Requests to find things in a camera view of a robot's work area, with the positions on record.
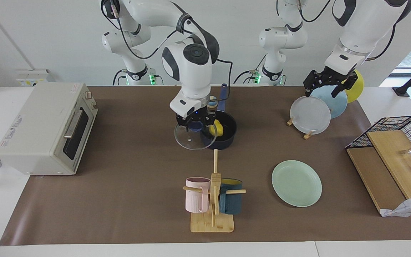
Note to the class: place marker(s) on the white toaster oven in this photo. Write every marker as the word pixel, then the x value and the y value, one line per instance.
pixel 37 125

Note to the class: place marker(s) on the wooden plate rack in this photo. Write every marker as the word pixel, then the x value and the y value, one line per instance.
pixel 308 135

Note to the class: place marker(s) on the light green plate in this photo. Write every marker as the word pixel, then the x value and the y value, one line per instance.
pixel 296 182

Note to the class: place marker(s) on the dark wooden board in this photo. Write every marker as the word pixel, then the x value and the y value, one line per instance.
pixel 373 175

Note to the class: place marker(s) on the white plate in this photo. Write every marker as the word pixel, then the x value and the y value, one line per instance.
pixel 310 116

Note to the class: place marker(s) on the wooden mug rack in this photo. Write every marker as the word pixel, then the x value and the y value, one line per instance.
pixel 212 223

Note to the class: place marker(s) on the dark blue pot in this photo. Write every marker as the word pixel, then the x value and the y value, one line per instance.
pixel 227 125

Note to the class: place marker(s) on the light blue plate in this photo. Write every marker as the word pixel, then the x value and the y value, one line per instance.
pixel 335 103

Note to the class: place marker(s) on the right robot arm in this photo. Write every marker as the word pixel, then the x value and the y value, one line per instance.
pixel 187 67

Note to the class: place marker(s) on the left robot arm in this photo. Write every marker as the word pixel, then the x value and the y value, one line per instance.
pixel 362 28

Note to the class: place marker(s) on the dark blue mug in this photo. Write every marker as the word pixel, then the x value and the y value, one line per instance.
pixel 231 203

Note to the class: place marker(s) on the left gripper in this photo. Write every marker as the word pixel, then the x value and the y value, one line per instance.
pixel 334 75

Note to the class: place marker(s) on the pink ribbed mug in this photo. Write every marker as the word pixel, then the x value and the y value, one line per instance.
pixel 195 196

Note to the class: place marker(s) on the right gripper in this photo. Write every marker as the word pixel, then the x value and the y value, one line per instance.
pixel 196 115

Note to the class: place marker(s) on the light wooden board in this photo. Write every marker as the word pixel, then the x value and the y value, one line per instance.
pixel 394 157

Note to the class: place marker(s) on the yellow potato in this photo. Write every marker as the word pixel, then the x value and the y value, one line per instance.
pixel 215 129

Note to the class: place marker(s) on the white socket box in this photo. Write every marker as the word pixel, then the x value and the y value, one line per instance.
pixel 34 76

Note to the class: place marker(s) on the round glass pot lid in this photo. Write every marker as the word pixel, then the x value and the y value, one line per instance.
pixel 191 141

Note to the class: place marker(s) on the yellow plate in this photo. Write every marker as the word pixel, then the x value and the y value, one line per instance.
pixel 356 89

